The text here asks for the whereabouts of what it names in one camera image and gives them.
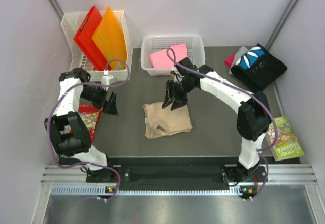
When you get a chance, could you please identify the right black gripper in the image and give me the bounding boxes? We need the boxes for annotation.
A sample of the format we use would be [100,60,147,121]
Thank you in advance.
[162,80,196,112]

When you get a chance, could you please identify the white perforated plastic basket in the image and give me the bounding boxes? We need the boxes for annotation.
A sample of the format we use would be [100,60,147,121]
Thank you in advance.
[140,33,206,76]

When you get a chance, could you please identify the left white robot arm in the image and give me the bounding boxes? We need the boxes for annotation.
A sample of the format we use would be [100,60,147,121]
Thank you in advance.
[44,68,118,182]

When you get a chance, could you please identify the white file organizer rack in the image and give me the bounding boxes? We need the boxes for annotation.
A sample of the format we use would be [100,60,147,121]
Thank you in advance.
[61,11,133,82]

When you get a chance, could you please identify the beige t shirt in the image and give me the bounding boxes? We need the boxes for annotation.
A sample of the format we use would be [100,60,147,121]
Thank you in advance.
[142,102,193,139]

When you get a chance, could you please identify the grey folded t shirt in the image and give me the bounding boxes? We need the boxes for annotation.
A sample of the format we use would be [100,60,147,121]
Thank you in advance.
[228,46,249,75]

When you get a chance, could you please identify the orange clip file folder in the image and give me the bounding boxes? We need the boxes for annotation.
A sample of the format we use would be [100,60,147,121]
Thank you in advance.
[92,6,127,71]

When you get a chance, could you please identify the red illustrated book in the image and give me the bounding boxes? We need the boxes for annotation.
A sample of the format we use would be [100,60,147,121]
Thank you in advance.
[78,105,101,142]

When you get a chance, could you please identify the pink t shirt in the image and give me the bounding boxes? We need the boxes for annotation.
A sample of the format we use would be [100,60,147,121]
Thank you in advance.
[150,43,187,69]

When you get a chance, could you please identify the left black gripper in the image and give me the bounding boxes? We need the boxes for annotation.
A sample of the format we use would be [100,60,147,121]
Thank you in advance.
[80,84,118,116]

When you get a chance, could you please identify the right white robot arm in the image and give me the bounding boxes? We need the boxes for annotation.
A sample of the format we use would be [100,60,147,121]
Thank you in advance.
[162,58,271,184]

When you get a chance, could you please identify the magenta folded t shirt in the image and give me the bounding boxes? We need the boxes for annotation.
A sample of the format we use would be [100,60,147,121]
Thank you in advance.
[224,53,238,68]

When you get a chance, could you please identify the red clip file folder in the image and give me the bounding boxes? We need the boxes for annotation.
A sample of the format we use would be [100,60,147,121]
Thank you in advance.
[74,6,107,71]

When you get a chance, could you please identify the green treehouse book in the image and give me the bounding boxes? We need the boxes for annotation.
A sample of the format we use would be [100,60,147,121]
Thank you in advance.
[271,116,305,161]

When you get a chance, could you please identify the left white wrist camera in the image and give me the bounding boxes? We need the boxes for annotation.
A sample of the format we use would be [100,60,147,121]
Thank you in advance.
[101,70,117,85]

